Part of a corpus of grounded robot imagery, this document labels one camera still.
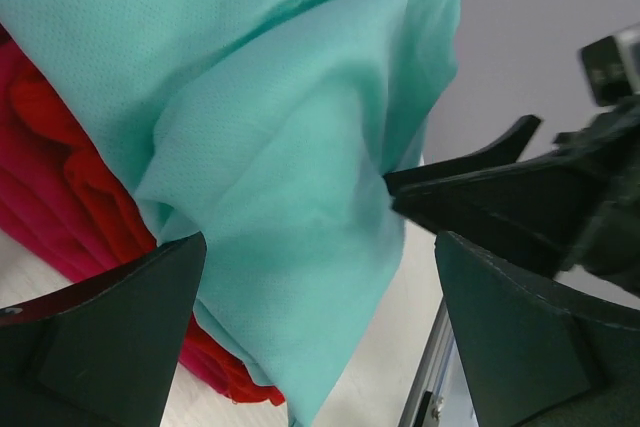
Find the right aluminium frame post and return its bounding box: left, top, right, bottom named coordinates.
left=398, top=300, right=478, bottom=427

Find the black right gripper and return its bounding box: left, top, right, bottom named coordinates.
left=384, top=23, right=639, bottom=292

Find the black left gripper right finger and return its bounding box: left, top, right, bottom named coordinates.
left=435, top=233, right=639, bottom=426

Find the teal t shirt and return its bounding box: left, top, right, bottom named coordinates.
left=1, top=0, right=460, bottom=426

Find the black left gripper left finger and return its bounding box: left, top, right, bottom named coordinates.
left=1, top=234, right=206, bottom=427

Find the red t shirt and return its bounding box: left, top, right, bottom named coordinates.
left=0, top=0, right=286, bottom=406

